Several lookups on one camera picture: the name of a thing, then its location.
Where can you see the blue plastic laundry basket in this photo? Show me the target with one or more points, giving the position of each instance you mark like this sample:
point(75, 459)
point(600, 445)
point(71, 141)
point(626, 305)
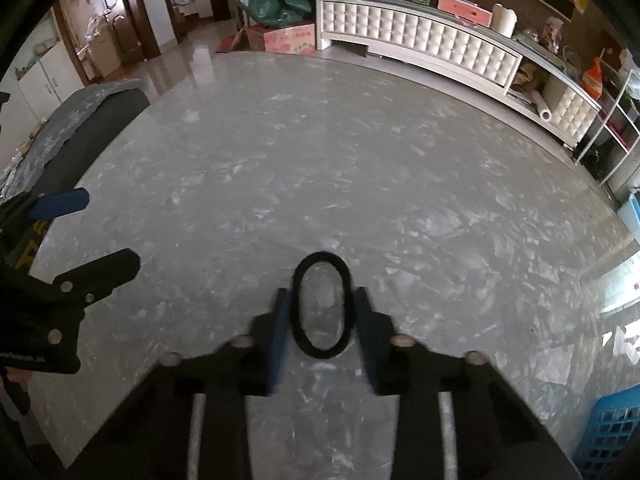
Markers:
point(612, 440)

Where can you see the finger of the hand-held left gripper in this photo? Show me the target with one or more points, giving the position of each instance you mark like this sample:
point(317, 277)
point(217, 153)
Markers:
point(60, 202)
point(100, 270)

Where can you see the person's left hand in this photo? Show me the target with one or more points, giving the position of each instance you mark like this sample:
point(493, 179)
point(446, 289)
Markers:
point(14, 375)

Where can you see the cream paper roll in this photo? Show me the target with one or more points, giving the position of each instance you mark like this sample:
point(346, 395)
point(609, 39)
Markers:
point(503, 20)

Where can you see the orange bag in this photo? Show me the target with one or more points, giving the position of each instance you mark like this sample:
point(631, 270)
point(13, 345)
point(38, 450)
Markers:
point(592, 77)

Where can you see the light blue plastic box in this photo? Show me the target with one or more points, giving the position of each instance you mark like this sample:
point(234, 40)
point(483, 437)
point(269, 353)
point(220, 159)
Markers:
point(631, 217)

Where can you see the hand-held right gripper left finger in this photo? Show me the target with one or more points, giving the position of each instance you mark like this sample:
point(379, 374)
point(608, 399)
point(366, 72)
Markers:
point(280, 340)

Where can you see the pink flat box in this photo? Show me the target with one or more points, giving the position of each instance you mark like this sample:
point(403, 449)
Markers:
point(462, 10)

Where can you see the white paper towel roll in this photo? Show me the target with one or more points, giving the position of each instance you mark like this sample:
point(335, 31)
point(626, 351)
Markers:
point(545, 110)

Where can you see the printed cardboard box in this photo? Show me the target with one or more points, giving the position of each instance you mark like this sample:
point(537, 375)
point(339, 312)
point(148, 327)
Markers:
point(285, 40)

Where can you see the white tufted cabinet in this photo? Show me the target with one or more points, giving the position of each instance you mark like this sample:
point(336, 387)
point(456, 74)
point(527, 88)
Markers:
point(440, 40)

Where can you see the brown wooden door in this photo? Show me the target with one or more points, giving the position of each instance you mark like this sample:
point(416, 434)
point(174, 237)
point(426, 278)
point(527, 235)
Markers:
point(137, 5)

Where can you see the metal shelf rack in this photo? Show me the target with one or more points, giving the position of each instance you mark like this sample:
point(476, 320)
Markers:
point(617, 125)

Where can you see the white cupboard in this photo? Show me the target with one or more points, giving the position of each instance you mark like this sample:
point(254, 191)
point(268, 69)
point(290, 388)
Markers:
point(45, 82)

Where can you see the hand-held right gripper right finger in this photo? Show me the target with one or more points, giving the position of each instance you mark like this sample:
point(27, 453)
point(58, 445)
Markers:
point(367, 345)

